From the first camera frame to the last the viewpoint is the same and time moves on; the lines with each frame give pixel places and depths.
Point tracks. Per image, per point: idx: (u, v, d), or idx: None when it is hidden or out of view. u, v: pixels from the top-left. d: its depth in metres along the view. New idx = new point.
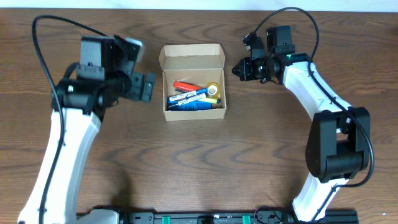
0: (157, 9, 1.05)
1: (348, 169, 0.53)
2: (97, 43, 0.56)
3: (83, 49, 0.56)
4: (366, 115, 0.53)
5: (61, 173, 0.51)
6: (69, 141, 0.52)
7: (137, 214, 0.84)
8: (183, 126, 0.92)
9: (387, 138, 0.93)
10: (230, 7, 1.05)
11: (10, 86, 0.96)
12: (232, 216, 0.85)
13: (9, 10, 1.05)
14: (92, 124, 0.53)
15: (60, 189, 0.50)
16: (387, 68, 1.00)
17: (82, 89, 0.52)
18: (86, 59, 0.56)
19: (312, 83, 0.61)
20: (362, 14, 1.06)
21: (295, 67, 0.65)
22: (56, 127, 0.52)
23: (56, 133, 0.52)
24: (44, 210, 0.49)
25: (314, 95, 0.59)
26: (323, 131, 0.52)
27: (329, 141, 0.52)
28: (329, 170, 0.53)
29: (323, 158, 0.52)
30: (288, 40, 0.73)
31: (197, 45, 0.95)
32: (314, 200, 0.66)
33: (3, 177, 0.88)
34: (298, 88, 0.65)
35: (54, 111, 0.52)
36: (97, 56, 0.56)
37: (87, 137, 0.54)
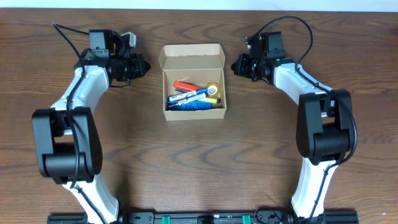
0: (157, 9, 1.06)
1: (336, 149, 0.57)
2: (101, 33, 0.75)
3: (91, 38, 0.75)
4: (348, 96, 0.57)
5: (84, 87, 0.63)
6: (89, 76, 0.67)
7: (137, 214, 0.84)
8: (183, 127, 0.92)
9: (387, 138, 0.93)
10: (230, 7, 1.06)
11: (12, 85, 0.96)
12: (232, 216, 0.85)
13: (10, 10, 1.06)
14: (104, 72, 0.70)
15: (83, 93, 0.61)
16: (387, 68, 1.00)
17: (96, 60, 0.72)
18: (94, 45, 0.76)
19: (297, 76, 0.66)
20: (362, 14, 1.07)
21: (282, 67, 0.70)
22: (78, 71, 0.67)
23: (78, 71, 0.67)
24: (71, 101, 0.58)
25: (300, 84, 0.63)
26: (308, 112, 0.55)
27: (314, 121, 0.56)
28: (318, 149, 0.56)
29: (310, 138, 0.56)
30: (280, 43, 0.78)
31: (197, 45, 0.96)
32: (310, 189, 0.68)
33: (3, 177, 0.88)
34: (286, 86, 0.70)
35: (76, 66, 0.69)
36: (103, 41, 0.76)
37: (101, 81, 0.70)
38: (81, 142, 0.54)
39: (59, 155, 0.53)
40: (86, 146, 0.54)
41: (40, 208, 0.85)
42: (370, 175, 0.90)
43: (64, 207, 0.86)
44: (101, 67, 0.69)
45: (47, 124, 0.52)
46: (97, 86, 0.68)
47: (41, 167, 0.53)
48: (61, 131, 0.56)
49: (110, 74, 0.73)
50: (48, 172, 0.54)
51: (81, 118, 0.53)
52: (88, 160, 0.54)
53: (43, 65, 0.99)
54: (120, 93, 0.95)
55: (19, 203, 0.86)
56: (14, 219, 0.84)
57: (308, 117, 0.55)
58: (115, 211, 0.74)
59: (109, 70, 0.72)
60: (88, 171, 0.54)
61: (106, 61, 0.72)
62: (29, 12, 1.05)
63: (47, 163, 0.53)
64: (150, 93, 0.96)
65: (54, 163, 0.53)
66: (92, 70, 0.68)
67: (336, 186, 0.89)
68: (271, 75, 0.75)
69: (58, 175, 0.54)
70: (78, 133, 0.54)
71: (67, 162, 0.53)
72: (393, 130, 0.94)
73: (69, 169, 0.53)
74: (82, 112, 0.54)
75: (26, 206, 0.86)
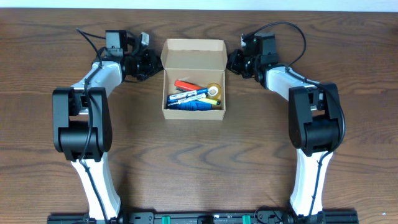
0: (157, 9, 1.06)
1: (326, 139, 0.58)
2: (117, 33, 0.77)
3: (107, 38, 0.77)
4: (335, 88, 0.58)
5: (101, 76, 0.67)
6: (105, 68, 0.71)
7: (137, 214, 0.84)
8: (183, 127, 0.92)
9: (387, 138, 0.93)
10: (230, 6, 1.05)
11: (12, 86, 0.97)
12: (232, 216, 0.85)
13: (9, 10, 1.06)
14: (118, 66, 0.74)
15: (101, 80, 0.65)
16: (387, 68, 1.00)
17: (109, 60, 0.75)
18: (111, 44, 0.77)
19: (286, 74, 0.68)
20: (362, 14, 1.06)
21: (272, 70, 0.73)
22: (95, 65, 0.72)
23: (96, 64, 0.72)
24: (89, 83, 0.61)
25: (290, 81, 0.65)
26: (296, 103, 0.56)
27: (305, 112, 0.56)
28: (310, 140, 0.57)
29: (301, 130, 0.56)
30: (273, 48, 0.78)
31: (201, 40, 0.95)
32: (307, 183, 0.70)
33: (3, 177, 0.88)
34: (277, 88, 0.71)
35: (94, 61, 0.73)
36: (119, 41, 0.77)
37: (116, 74, 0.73)
38: (94, 117, 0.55)
39: (66, 133, 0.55)
40: (98, 122, 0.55)
41: (40, 208, 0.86)
42: (370, 175, 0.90)
43: (64, 207, 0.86)
44: (116, 63, 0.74)
45: (66, 101, 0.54)
46: (112, 78, 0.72)
47: (56, 141, 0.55)
48: (76, 111, 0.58)
49: (124, 73, 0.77)
50: (63, 147, 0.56)
51: (97, 96, 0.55)
52: (99, 136, 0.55)
53: (43, 65, 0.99)
54: (120, 93, 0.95)
55: (20, 203, 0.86)
56: (15, 219, 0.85)
57: (298, 107, 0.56)
58: (116, 208, 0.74)
59: (124, 68, 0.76)
60: (99, 147, 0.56)
61: (120, 59, 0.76)
62: (29, 12, 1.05)
63: (61, 138, 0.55)
64: (150, 93, 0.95)
65: (68, 139, 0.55)
66: (109, 64, 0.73)
67: (336, 186, 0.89)
68: (263, 80, 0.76)
69: (70, 150, 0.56)
70: (93, 108, 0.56)
71: (79, 137, 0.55)
72: (392, 130, 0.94)
73: (80, 144, 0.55)
74: (97, 91, 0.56)
75: (27, 206, 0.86)
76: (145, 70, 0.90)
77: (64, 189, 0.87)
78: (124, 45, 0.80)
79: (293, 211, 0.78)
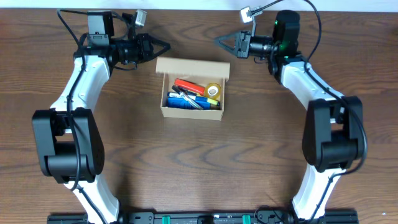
0: (157, 9, 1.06)
1: (343, 157, 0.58)
2: (100, 16, 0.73)
3: (90, 22, 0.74)
4: (359, 104, 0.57)
5: (83, 82, 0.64)
6: (89, 68, 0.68)
7: (137, 214, 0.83)
8: (183, 126, 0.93)
9: (387, 138, 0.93)
10: (230, 7, 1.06)
11: (12, 85, 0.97)
12: (232, 216, 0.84)
13: (11, 11, 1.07)
14: (105, 65, 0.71)
15: (83, 89, 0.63)
16: (387, 68, 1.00)
17: (96, 48, 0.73)
18: (94, 30, 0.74)
19: (306, 77, 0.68)
20: (362, 15, 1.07)
21: (291, 64, 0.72)
22: (78, 62, 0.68)
23: (78, 63, 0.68)
24: (71, 100, 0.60)
25: (310, 88, 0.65)
26: (317, 118, 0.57)
27: (324, 127, 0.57)
28: (325, 157, 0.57)
29: (318, 145, 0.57)
30: (295, 37, 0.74)
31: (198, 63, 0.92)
32: (313, 194, 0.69)
33: (3, 177, 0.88)
34: (295, 87, 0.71)
35: (76, 54, 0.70)
36: (103, 25, 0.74)
37: (102, 73, 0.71)
38: (81, 144, 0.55)
39: (60, 155, 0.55)
40: (87, 148, 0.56)
41: (40, 208, 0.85)
42: (370, 175, 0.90)
43: (64, 207, 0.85)
44: (101, 59, 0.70)
45: (49, 126, 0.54)
46: (98, 78, 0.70)
47: (43, 168, 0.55)
48: (63, 130, 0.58)
49: (111, 63, 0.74)
50: (51, 172, 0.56)
51: (83, 120, 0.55)
52: (90, 160, 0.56)
53: (43, 65, 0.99)
54: (121, 93, 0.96)
55: (19, 203, 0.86)
56: (13, 219, 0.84)
57: (318, 128, 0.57)
58: (115, 211, 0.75)
59: (111, 58, 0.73)
60: (90, 171, 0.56)
61: (105, 48, 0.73)
62: (30, 13, 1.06)
63: (53, 162, 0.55)
64: (150, 93, 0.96)
65: (55, 162, 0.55)
66: (92, 62, 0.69)
67: (336, 186, 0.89)
68: (278, 72, 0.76)
69: (60, 173, 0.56)
70: (79, 135, 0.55)
71: (68, 160, 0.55)
72: (392, 130, 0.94)
73: (71, 168, 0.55)
74: (84, 114, 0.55)
75: (26, 206, 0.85)
76: (138, 57, 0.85)
77: (64, 188, 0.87)
78: (109, 28, 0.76)
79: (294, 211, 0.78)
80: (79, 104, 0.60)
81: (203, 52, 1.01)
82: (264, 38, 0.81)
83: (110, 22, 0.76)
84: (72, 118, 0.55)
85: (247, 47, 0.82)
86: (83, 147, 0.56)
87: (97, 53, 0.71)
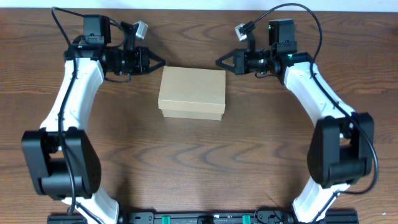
0: (157, 9, 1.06)
1: (350, 175, 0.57)
2: (97, 18, 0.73)
3: (87, 23, 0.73)
4: (370, 121, 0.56)
5: (74, 94, 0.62)
6: (81, 76, 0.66)
7: (137, 214, 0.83)
8: (183, 126, 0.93)
9: (387, 138, 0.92)
10: (230, 6, 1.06)
11: (12, 85, 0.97)
12: (232, 216, 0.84)
13: (11, 11, 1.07)
14: (98, 67, 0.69)
15: (74, 104, 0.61)
16: (387, 68, 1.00)
17: (88, 47, 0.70)
18: (89, 31, 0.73)
19: (313, 85, 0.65)
20: (362, 14, 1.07)
21: (296, 66, 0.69)
22: (70, 69, 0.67)
23: (69, 70, 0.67)
24: (63, 118, 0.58)
25: (317, 99, 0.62)
26: (326, 138, 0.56)
27: (333, 147, 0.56)
28: (332, 177, 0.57)
29: (326, 166, 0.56)
30: (291, 35, 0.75)
31: (198, 72, 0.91)
32: (315, 204, 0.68)
33: (3, 177, 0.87)
34: (299, 90, 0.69)
35: (67, 60, 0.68)
36: (99, 27, 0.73)
37: (95, 78, 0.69)
38: (74, 165, 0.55)
39: (54, 175, 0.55)
40: (82, 170, 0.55)
41: (40, 208, 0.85)
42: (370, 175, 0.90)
43: (64, 207, 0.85)
44: (94, 61, 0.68)
45: (38, 148, 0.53)
46: (91, 85, 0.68)
47: (38, 188, 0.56)
48: (55, 148, 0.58)
49: (104, 63, 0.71)
50: (45, 191, 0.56)
51: (74, 143, 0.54)
52: (86, 182, 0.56)
53: (43, 65, 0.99)
54: (121, 93, 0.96)
55: (20, 203, 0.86)
56: (15, 219, 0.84)
57: (326, 152, 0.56)
58: (115, 207, 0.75)
59: (104, 57, 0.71)
60: (86, 190, 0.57)
61: (99, 47, 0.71)
62: (30, 13, 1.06)
63: (46, 182, 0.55)
64: (150, 93, 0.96)
65: (50, 182, 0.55)
66: (84, 66, 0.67)
67: None
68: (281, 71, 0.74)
69: (55, 193, 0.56)
70: (71, 158, 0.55)
71: (63, 180, 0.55)
72: (393, 130, 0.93)
73: (66, 188, 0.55)
74: (76, 135, 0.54)
75: (27, 206, 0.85)
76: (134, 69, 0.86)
77: None
78: (106, 32, 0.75)
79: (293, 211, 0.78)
80: (71, 124, 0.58)
81: (203, 51, 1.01)
82: (261, 52, 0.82)
83: (107, 27, 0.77)
84: (64, 140, 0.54)
85: (242, 63, 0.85)
86: (78, 168, 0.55)
87: (89, 55, 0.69)
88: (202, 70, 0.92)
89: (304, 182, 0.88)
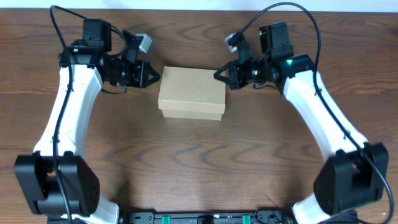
0: (156, 9, 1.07)
1: (360, 205, 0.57)
2: (98, 23, 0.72)
3: (87, 27, 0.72)
4: (384, 153, 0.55)
5: (70, 112, 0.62)
6: (76, 88, 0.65)
7: (137, 214, 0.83)
8: (183, 127, 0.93)
9: (387, 137, 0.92)
10: (229, 7, 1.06)
11: (12, 85, 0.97)
12: (232, 216, 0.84)
13: (11, 11, 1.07)
14: (96, 76, 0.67)
15: (70, 123, 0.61)
16: (387, 68, 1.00)
17: (85, 50, 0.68)
18: (88, 35, 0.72)
19: (321, 108, 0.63)
20: (361, 15, 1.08)
21: (299, 78, 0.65)
22: (66, 78, 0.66)
23: (64, 81, 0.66)
24: (58, 140, 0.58)
25: (326, 127, 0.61)
26: (339, 176, 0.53)
27: (346, 183, 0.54)
28: (342, 208, 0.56)
29: (336, 200, 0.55)
30: (285, 39, 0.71)
31: (197, 72, 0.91)
32: (318, 216, 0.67)
33: (2, 177, 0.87)
34: (301, 104, 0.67)
35: (63, 67, 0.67)
36: (99, 31, 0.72)
37: (92, 87, 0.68)
38: (69, 192, 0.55)
39: (50, 197, 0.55)
40: (79, 195, 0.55)
41: None
42: None
43: None
44: (91, 70, 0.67)
45: (33, 175, 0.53)
46: (88, 97, 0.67)
47: (33, 209, 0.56)
48: (50, 169, 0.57)
49: (102, 68, 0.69)
50: (42, 212, 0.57)
51: (70, 173, 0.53)
52: (83, 205, 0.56)
53: (43, 65, 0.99)
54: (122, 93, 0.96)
55: (18, 203, 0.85)
56: (13, 219, 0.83)
57: (337, 185, 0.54)
58: (117, 210, 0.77)
59: (101, 61, 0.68)
60: (83, 211, 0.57)
61: (96, 51, 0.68)
62: (31, 13, 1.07)
63: (42, 205, 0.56)
64: (150, 94, 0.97)
65: (45, 205, 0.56)
66: (79, 76, 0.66)
67: None
68: (280, 78, 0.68)
69: (52, 213, 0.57)
70: (68, 186, 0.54)
71: (60, 203, 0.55)
72: (393, 130, 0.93)
73: (64, 210, 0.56)
74: (71, 165, 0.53)
75: (25, 206, 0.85)
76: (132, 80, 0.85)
77: None
78: (106, 37, 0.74)
79: (293, 214, 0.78)
80: (66, 146, 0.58)
81: (203, 51, 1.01)
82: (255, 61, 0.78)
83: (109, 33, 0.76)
84: (59, 169, 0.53)
85: (235, 77, 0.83)
86: (76, 194, 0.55)
87: (85, 60, 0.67)
88: (200, 71, 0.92)
89: (304, 182, 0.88)
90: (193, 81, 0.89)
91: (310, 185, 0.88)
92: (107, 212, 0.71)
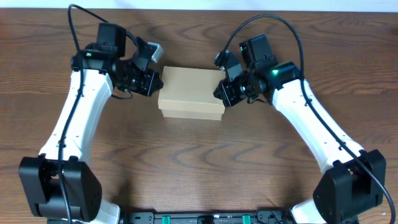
0: (156, 9, 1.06)
1: (360, 211, 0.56)
2: (114, 28, 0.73)
3: (102, 32, 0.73)
4: (380, 160, 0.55)
5: (78, 117, 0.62)
6: (87, 94, 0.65)
7: (137, 214, 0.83)
8: (183, 126, 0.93)
9: (388, 137, 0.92)
10: (229, 7, 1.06)
11: (12, 85, 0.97)
12: (232, 216, 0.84)
13: (10, 11, 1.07)
14: (106, 83, 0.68)
15: (78, 129, 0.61)
16: (387, 68, 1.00)
17: (98, 53, 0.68)
18: (103, 40, 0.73)
19: (314, 119, 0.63)
20: (362, 15, 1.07)
21: (287, 89, 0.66)
22: (77, 82, 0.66)
23: (76, 84, 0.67)
24: (63, 145, 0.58)
25: (319, 138, 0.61)
26: (340, 185, 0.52)
27: (346, 191, 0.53)
28: (343, 216, 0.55)
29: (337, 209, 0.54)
30: (266, 51, 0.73)
31: (196, 71, 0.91)
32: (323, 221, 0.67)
33: (2, 177, 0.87)
34: (293, 116, 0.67)
35: (74, 71, 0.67)
36: (114, 37, 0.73)
37: (102, 93, 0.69)
38: (71, 198, 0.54)
39: (51, 200, 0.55)
40: (81, 200, 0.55)
41: None
42: None
43: None
44: (102, 76, 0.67)
45: (36, 177, 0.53)
46: (97, 103, 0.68)
47: (34, 211, 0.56)
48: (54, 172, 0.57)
49: (114, 73, 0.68)
50: (44, 214, 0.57)
51: (74, 177, 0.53)
52: (84, 211, 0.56)
53: (43, 65, 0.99)
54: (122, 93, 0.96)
55: (18, 203, 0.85)
56: (13, 219, 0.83)
57: (339, 195, 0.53)
58: (117, 212, 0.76)
59: (114, 66, 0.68)
60: (84, 218, 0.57)
61: (109, 56, 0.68)
62: (30, 13, 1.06)
63: (43, 206, 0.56)
64: None
65: (46, 207, 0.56)
66: (90, 81, 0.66)
67: None
68: (267, 89, 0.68)
69: (52, 216, 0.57)
70: (70, 191, 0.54)
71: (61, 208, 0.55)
72: (393, 130, 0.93)
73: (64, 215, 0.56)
74: (75, 170, 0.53)
75: (25, 206, 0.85)
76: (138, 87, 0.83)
77: None
78: (120, 43, 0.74)
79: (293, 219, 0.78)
80: (72, 152, 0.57)
81: (203, 51, 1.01)
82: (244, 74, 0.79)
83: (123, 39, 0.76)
84: (62, 173, 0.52)
85: (225, 93, 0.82)
86: (77, 199, 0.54)
87: (97, 65, 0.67)
88: (199, 70, 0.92)
89: (304, 182, 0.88)
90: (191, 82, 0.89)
91: (310, 185, 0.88)
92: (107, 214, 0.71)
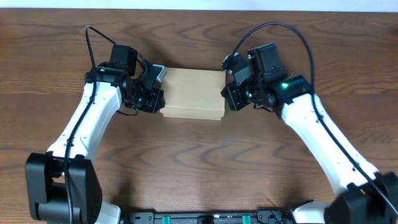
0: (156, 9, 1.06)
1: None
2: (127, 48, 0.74)
3: (115, 50, 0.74)
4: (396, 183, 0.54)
5: (87, 122, 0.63)
6: (97, 101, 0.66)
7: (137, 214, 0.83)
8: (183, 127, 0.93)
9: (387, 137, 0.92)
10: (229, 7, 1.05)
11: (12, 86, 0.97)
12: (232, 216, 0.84)
13: (9, 11, 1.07)
14: (116, 94, 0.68)
15: (85, 132, 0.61)
16: (387, 68, 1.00)
17: (111, 71, 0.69)
18: (115, 59, 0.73)
19: (324, 135, 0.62)
20: (362, 14, 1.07)
21: (297, 104, 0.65)
22: (89, 89, 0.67)
23: (88, 93, 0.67)
24: (71, 144, 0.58)
25: (333, 158, 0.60)
26: (356, 207, 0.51)
27: (362, 212, 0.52)
28: None
29: None
30: (275, 60, 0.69)
31: (195, 73, 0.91)
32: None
33: (2, 177, 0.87)
34: (305, 133, 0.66)
35: (87, 83, 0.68)
36: (125, 56, 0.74)
37: (111, 106, 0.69)
38: (74, 199, 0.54)
39: (52, 201, 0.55)
40: (82, 201, 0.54)
41: None
42: None
43: None
44: (114, 88, 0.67)
45: (42, 173, 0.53)
46: (106, 113, 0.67)
47: (33, 213, 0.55)
48: (58, 173, 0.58)
49: (124, 89, 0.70)
50: (41, 217, 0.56)
51: (78, 175, 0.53)
52: (84, 214, 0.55)
53: (43, 65, 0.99)
54: None
55: (18, 203, 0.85)
56: (13, 219, 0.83)
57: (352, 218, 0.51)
58: (118, 213, 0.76)
59: (124, 84, 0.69)
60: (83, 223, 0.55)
61: (121, 73, 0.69)
62: (30, 13, 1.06)
63: (43, 208, 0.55)
64: None
65: (46, 209, 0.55)
66: (102, 92, 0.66)
67: None
68: (276, 102, 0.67)
69: (50, 219, 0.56)
70: (73, 192, 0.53)
71: (62, 208, 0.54)
72: (393, 130, 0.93)
73: (63, 216, 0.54)
74: (79, 167, 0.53)
75: (25, 206, 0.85)
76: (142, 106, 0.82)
77: None
78: (131, 62, 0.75)
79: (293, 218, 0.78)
80: (78, 150, 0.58)
81: (203, 51, 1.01)
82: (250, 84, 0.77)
83: (134, 58, 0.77)
84: (67, 172, 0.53)
85: (232, 101, 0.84)
86: (79, 200, 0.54)
87: (110, 81, 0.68)
88: (199, 72, 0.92)
89: (304, 182, 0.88)
90: (191, 85, 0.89)
91: (310, 185, 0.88)
92: (107, 215, 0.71)
